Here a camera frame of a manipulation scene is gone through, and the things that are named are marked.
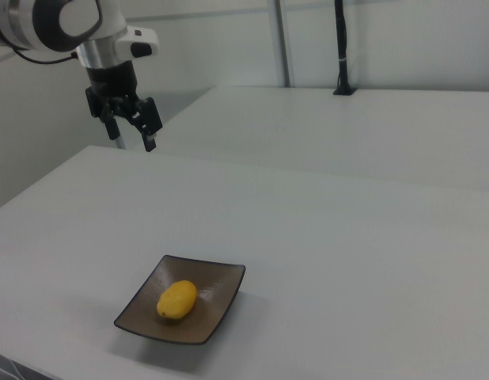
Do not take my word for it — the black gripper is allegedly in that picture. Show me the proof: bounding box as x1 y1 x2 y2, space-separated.
85 60 164 153

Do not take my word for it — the yellow lemon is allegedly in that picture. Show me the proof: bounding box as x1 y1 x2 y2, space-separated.
156 279 199 320

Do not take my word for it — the square brown ceramic plate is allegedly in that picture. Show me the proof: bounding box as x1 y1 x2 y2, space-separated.
113 254 247 345

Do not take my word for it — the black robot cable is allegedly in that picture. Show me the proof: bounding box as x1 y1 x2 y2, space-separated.
10 47 79 65

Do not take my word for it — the black camera pole with base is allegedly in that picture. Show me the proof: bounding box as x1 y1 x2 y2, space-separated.
332 0 358 97

